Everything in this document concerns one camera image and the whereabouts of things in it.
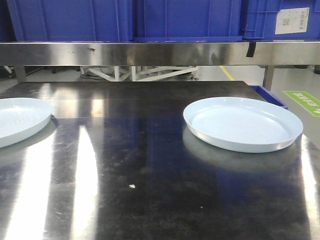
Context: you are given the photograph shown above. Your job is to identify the blue plastic crate, right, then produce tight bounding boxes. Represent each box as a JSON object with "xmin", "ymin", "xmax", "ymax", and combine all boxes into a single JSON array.
[{"xmin": 240, "ymin": 0, "xmax": 320, "ymax": 41}]

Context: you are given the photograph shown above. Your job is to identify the light blue plate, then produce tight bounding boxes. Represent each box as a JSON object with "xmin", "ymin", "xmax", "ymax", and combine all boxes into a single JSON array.
[
  {"xmin": 183, "ymin": 97, "xmax": 304, "ymax": 153},
  {"xmin": 0, "ymin": 97, "xmax": 53, "ymax": 148}
]

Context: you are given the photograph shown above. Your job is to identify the steel shelf leg, right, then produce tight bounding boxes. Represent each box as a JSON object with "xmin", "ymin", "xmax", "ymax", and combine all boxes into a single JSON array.
[{"xmin": 262, "ymin": 65, "xmax": 275, "ymax": 91}]

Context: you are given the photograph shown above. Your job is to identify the blue plastic crate, middle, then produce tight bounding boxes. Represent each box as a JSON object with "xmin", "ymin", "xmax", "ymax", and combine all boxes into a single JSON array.
[{"xmin": 132, "ymin": 0, "xmax": 243, "ymax": 42}]

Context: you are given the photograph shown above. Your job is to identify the blue bin beside table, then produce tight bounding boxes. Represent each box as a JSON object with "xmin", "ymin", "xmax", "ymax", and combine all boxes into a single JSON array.
[{"xmin": 250, "ymin": 85, "xmax": 289, "ymax": 110}]

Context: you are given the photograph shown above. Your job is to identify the steel shelf leg, left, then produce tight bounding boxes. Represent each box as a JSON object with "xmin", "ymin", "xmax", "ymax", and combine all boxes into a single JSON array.
[{"xmin": 14, "ymin": 65, "xmax": 27, "ymax": 83}]

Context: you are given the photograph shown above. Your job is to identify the white metal frame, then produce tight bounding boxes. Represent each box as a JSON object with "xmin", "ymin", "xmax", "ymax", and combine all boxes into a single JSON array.
[{"xmin": 79, "ymin": 66, "xmax": 198, "ymax": 82}]

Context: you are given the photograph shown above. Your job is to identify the steel shelf leg,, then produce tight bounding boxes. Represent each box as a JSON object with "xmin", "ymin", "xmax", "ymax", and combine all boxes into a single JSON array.
[
  {"xmin": 262, "ymin": 65, "xmax": 275, "ymax": 91},
  {"xmin": 14, "ymin": 65, "xmax": 27, "ymax": 83}
]

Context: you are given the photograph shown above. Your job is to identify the stainless steel shelf rail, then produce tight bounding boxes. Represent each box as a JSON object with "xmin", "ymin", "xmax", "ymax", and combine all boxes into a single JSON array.
[{"xmin": 0, "ymin": 41, "xmax": 320, "ymax": 66}]

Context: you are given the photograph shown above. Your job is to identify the blue plastic crate, left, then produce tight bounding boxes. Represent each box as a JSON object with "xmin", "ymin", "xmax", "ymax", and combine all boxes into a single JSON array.
[{"xmin": 7, "ymin": 0, "xmax": 133, "ymax": 43}]

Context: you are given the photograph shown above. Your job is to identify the white paper label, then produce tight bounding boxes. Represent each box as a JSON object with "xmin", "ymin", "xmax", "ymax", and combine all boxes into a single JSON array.
[{"xmin": 275, "ymin": 7, "xmax": 310, "ymax": 35}]

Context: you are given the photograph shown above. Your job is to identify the green floor sign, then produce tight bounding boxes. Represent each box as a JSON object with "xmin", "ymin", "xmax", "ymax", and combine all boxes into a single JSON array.
[{"xmin": 283, "ymin": 90, "xmax": 320, "ymax": 117}]

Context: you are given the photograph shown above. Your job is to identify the blue plastic crate,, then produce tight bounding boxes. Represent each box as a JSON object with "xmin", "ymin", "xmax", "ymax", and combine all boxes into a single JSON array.
[
  {"xmin": 132, "ymin": 0, "xmax": 243, "ymax": 42},
  {"xmin": 240, "ymin": 0, "xmax": 320, "ymax": 41},
  {"xmin": 7, "ymin": 0, "xmax": 133, "ymax": 43}
]

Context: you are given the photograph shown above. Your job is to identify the black tape strip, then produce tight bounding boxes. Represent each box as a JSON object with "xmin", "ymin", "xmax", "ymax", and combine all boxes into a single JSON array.
[{"xmin": 246, "ymin": 42, "xmax": 257, "ymax": 58}]

